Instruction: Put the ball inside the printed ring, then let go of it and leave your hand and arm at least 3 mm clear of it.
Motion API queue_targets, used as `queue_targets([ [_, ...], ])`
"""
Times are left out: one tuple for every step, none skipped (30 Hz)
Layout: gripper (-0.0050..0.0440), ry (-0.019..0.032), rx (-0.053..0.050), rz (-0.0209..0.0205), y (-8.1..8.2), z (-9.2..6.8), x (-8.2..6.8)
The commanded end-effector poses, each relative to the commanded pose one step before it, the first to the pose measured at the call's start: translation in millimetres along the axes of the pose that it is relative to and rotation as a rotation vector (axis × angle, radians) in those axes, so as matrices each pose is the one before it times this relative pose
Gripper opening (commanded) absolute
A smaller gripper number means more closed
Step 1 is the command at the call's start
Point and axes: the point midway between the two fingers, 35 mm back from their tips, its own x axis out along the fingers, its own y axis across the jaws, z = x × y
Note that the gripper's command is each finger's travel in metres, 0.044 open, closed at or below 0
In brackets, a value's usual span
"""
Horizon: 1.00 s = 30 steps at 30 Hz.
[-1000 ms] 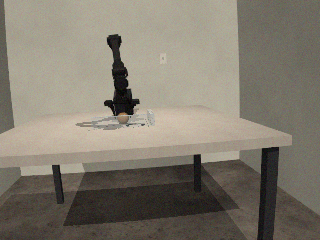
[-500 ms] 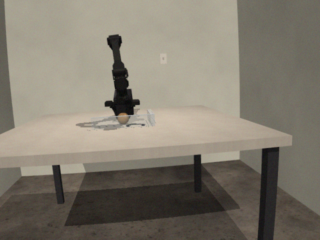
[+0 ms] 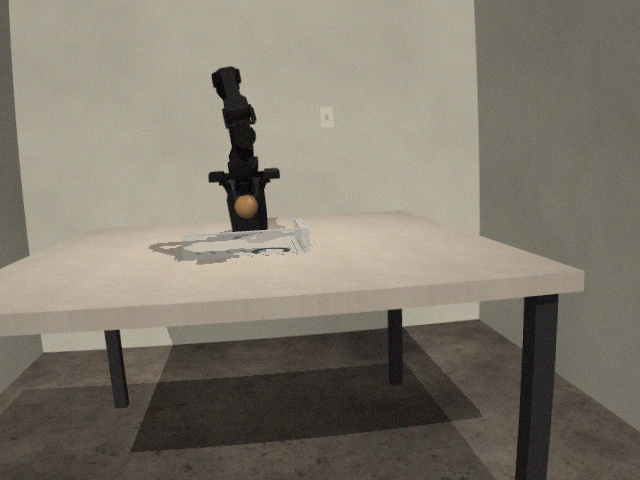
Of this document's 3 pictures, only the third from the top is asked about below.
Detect tan ball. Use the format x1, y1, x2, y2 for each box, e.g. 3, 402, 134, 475
235, 195, 258, 219

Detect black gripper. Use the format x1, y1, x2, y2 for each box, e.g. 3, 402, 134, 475
208, 148, 280, 208

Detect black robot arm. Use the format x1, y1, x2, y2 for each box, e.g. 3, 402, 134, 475
212, 66, 258, 195

